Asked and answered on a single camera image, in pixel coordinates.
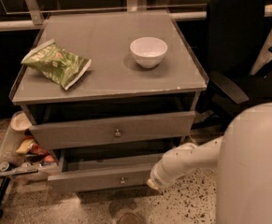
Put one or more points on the clear plastic snack bin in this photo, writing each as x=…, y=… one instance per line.
x=22, y=159

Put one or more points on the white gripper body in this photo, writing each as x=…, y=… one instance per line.
x=158, y=175

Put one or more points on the metal railing bar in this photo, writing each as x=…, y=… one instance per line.
x=24, y=15

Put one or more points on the grey drawer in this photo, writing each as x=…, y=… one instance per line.
x=84, y=170
x=95, y=132

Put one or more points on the black office chair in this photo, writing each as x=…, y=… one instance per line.
x=234, y=39

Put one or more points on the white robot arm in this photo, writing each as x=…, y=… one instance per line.
x=243, y=157

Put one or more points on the white ceramic bowl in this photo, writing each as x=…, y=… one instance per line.
x=148, y=51

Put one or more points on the green chip bag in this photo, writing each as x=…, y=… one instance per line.
x=57, y=64

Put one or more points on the grey drawer cabinet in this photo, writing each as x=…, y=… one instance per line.
x=115, y=86

